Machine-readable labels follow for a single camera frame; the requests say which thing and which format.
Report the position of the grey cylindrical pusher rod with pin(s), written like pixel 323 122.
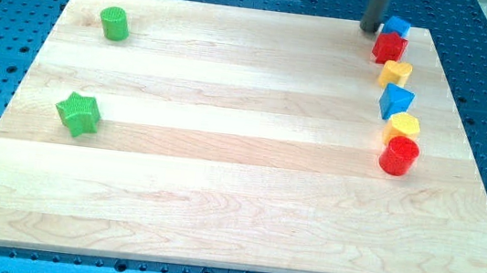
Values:
pixel 372 17

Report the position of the yellow heart block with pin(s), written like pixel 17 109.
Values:
pixel 395 72

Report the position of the blue triangle block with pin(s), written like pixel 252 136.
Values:
pixel 394 100

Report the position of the green star block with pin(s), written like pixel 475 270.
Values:
pixel 79 114

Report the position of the yellow hexagon block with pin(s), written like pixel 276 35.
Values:
pixel 401 124

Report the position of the light wooden board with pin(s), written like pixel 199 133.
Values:
pixel 233 137

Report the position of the red star block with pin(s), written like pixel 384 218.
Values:
pixel 389 46

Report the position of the red cylinder block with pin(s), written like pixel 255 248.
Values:
pixel 399 155

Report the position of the blue cube block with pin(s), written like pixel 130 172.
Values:
pixel 397 25

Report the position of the green cylinder block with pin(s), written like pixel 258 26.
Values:
pixel 114 23

